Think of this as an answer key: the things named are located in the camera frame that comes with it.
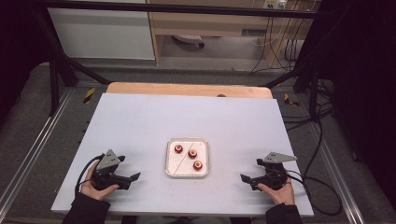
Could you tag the red hawthorn fruit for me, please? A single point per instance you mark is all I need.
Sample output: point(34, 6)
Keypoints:
point(197, 165)
point(178, 149)
point(192, 153)

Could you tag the white chair base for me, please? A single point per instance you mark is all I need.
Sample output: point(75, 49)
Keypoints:
point(188, 38)

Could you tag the black metal frame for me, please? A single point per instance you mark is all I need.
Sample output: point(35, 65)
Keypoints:
point(174, 8)

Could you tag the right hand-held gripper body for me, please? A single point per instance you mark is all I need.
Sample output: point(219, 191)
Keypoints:
point(274, 174)

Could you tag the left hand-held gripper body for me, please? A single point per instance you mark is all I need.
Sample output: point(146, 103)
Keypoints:
point(107, 161)

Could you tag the person's right hand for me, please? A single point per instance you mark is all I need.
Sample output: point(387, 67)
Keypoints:
point(281, 196)

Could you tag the thin wooden skewer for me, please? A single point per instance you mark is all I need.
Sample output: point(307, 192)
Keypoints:
point(182, 161)

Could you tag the person's left hand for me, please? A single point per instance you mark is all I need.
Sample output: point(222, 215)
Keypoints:
point(95, 192)

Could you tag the white cabinet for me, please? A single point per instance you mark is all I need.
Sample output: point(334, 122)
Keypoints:
point(102, 34)

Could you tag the white power strip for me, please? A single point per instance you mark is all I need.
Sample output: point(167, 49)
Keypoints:
point(274, 3)

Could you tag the aluminium floor rail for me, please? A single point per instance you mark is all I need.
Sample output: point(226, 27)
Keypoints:
point(336, 174)
point(37, 143)

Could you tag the light wooden desk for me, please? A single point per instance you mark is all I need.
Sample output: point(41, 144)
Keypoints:
point(199, 25)

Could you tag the yellow black striped tape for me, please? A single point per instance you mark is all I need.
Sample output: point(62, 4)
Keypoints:
point(89, 95)
point(290, 101)

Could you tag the white metal tray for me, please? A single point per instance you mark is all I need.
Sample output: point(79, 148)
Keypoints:
point(186, 172)

